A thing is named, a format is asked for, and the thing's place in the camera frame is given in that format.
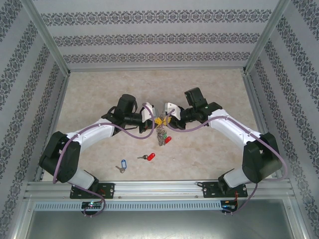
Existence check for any aluminium frame rail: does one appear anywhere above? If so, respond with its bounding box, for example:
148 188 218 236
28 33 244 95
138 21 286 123
243 72 285 180
67 65 247 73
33 73 72 182

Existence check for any grey slotted cable duct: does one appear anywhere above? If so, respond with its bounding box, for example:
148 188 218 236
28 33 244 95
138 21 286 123
33 200 224 212

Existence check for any blue tag with key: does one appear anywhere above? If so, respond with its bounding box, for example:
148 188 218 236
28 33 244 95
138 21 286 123
115 159 128 174

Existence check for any red tag with key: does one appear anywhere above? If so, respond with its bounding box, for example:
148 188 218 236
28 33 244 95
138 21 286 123
136 152 157 162

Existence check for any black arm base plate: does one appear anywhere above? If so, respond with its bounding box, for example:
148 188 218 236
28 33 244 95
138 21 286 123
69 182 116 199
201 181 249 199

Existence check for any grey metal panel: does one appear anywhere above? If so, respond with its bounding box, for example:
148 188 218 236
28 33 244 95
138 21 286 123
24 210 300 239

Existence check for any metal keyring with split rings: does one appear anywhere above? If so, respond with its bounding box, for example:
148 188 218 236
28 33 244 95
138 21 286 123
156 114 172 147

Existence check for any small circuit board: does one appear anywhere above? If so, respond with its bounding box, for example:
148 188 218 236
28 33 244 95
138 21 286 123
81 201 103 209
221 200 239 212

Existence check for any wide aluminium mounting rail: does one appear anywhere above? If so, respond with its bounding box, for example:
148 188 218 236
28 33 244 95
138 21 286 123
23 180 296 200

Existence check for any aluminium frame post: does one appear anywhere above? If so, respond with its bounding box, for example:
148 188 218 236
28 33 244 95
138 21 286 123
284 199 308 239
21 0 72 75
243 0 292 74
6 195 35 239

